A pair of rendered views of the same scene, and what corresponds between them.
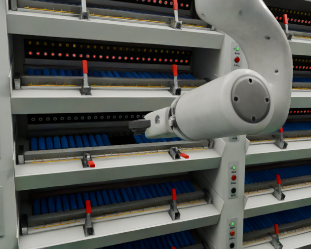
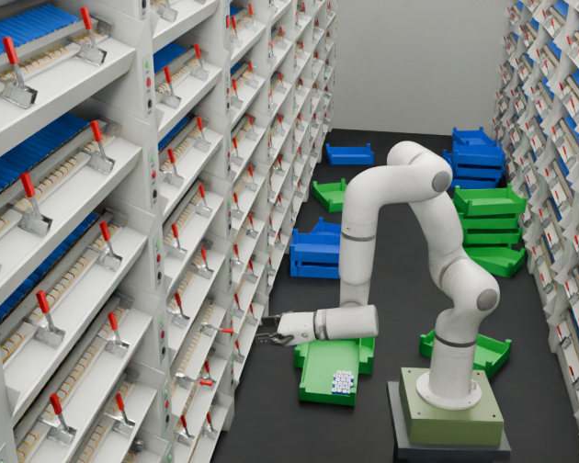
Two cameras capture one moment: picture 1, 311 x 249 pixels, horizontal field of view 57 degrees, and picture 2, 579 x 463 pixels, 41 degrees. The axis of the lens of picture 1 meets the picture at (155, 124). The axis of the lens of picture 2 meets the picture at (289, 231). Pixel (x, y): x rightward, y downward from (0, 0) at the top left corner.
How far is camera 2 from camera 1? 1.91 m
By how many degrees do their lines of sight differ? 60
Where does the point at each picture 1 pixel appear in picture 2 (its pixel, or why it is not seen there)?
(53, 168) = (175, 405)
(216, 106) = (370, 331)
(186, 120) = (339, 335)
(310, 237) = (247, 334)
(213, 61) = not seen: hidden behind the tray
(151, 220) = (202, 400)
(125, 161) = (194, 363)
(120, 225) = (194, 421)
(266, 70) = (358, 291)
